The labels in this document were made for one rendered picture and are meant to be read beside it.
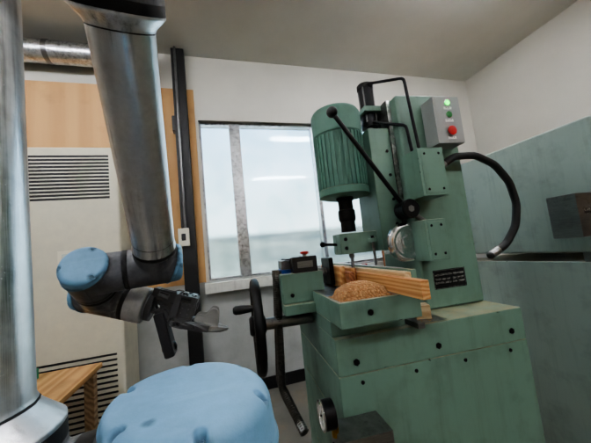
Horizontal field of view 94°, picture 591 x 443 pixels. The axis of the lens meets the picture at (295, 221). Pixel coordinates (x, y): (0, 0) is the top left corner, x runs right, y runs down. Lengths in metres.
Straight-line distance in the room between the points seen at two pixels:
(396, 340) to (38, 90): 2.69
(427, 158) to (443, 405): 0.68
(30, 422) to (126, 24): 0.42
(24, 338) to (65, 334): 1.80
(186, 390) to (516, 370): 0.92
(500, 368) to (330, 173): 0.74
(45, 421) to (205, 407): 0.12
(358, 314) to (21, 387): 0.56
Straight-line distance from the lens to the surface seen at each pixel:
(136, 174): 0.55
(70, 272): 0.71
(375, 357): 0.80
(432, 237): 0.88
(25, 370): 0.33
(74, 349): 2.13
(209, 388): 0.32
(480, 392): 1.00
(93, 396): 2.00
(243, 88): 2.64
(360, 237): 0.95
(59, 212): 2.14
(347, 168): 0.92
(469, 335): 0.94
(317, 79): 2.88
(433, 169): 0.94
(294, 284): 0.86
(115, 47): 0.49
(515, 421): 1.11
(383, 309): 0.71
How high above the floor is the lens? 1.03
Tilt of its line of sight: 6 degrees up
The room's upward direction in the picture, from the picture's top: 6 degrees counter-clockwise
